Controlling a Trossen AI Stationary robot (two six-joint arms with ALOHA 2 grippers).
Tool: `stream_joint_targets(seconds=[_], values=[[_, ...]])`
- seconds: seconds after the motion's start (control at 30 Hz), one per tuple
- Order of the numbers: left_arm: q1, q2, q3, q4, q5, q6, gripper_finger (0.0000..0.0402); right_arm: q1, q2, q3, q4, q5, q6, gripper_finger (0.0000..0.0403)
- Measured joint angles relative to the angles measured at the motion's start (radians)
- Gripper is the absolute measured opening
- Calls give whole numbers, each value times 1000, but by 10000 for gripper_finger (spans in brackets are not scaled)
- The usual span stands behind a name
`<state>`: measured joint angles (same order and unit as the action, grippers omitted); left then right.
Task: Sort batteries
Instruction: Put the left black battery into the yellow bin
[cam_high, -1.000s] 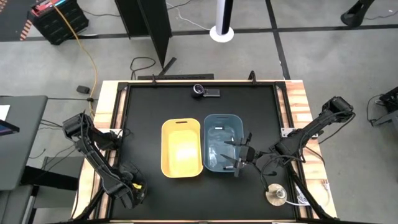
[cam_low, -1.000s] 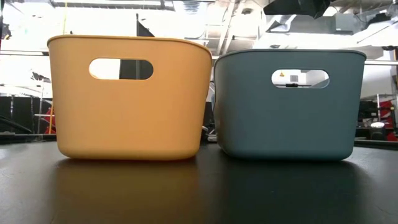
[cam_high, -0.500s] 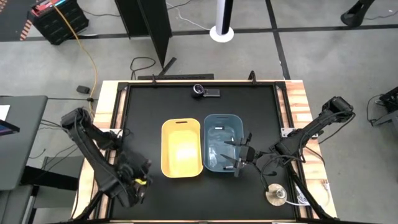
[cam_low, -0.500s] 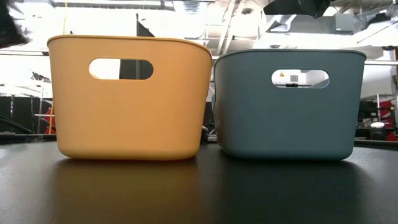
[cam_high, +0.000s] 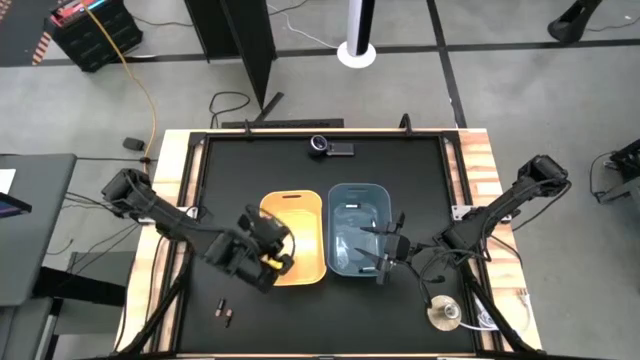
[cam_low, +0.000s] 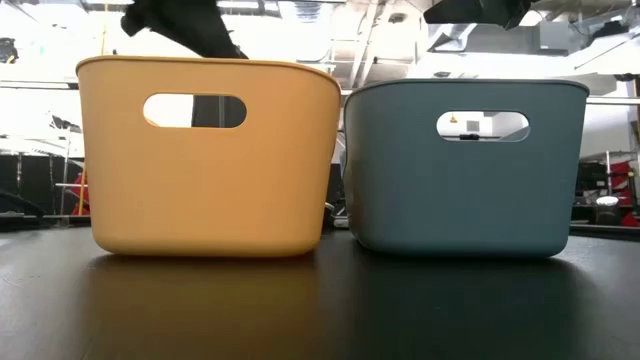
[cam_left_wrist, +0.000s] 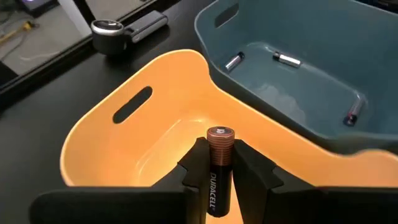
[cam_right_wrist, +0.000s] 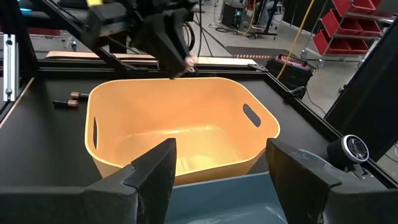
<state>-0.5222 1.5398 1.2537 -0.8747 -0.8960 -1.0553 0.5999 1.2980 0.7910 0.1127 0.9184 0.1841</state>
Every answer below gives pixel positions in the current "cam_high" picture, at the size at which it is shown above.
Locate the black webcam with round lens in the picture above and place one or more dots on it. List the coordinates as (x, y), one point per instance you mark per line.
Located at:
(320, 145)

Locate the black storage crate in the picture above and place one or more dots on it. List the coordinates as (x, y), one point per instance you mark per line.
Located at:
(95, 37)

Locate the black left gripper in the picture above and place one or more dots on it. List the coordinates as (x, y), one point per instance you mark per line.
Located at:
(267, 240)

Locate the white round pole base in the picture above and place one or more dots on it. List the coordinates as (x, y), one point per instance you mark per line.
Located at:
(356, 59)

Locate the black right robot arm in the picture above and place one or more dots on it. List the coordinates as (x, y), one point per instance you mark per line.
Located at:
(505, 200)

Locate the small dark cylindrical battery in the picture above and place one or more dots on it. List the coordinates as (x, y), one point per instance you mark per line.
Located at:
(229, 318)
(219, 307)
(367, 270)
(353, 205)

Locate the black floor device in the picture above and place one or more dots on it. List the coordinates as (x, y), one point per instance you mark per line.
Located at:
(625, 170)

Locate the black power adapter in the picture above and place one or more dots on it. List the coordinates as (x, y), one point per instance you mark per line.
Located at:
(134, 144)

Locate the round tan disc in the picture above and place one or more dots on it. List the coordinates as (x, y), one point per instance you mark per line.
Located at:
(440, 320)

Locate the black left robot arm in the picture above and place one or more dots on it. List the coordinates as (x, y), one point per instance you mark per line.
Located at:
(165, 220)

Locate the blue plastic basket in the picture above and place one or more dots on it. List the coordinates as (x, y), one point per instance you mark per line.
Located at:
(350, 235)

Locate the black divider panel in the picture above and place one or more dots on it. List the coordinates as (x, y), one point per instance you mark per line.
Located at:
(240, 40)

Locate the black stand foot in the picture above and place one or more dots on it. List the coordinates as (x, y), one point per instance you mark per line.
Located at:
(572, 22)

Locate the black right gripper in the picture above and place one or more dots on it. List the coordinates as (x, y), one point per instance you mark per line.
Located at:
(399, 248)

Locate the black diagonal frame strut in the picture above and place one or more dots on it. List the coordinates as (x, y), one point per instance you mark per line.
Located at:
(165, 305)
(492, 310)

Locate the dark tablet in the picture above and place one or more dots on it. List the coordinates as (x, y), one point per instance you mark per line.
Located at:
(12, 205)

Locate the black and white pole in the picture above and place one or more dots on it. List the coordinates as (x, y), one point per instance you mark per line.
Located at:
(360, 25)

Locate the black table clamp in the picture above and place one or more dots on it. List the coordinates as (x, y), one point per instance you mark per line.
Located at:
(246, 128)
(406, 125)

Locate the grey side table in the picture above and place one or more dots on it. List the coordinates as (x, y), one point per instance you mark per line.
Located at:
(30, 235)

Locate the orange plastic basket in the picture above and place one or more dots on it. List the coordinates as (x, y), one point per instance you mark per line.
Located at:
(306, 225)

